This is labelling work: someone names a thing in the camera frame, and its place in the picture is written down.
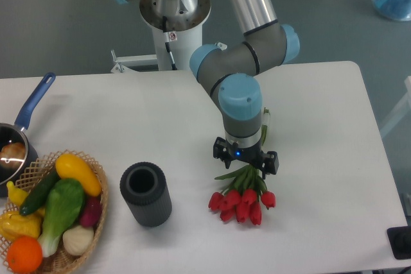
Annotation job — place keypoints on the brown bread roll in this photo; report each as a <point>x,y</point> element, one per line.
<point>13,155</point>

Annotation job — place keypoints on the green bok choy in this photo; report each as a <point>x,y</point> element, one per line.
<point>63,206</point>

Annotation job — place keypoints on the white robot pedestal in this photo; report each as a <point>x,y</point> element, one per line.
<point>173,50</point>

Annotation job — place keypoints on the dark grey ribbed vase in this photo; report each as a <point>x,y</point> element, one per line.
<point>144,188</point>

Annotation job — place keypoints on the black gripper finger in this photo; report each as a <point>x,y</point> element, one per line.
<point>220,151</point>
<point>267,163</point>

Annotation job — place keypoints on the blue handled saucepan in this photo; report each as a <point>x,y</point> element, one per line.
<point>11,133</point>

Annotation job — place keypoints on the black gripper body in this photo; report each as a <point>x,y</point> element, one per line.
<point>251,155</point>

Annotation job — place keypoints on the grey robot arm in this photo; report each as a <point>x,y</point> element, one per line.
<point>227,74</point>

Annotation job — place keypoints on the yellow banana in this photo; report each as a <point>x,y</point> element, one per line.
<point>17,196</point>

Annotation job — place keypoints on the white garlic bulb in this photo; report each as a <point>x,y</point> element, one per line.
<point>76,240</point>

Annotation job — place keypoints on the green cucumber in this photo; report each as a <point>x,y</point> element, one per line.
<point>39,194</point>

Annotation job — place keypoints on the white frame at right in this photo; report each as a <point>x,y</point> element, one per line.
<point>398,112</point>

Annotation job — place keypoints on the orange fruit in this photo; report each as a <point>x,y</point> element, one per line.
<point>24,255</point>

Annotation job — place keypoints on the yellow squash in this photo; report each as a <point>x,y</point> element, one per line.
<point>69,165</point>

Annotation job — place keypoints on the black device at edge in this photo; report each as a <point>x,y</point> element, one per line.
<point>399,239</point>

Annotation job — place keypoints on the red tulip bouquet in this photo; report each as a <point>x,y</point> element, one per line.
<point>243,198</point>

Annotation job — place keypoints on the yellow bell pepper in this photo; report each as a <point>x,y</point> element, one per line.
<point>14,225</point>

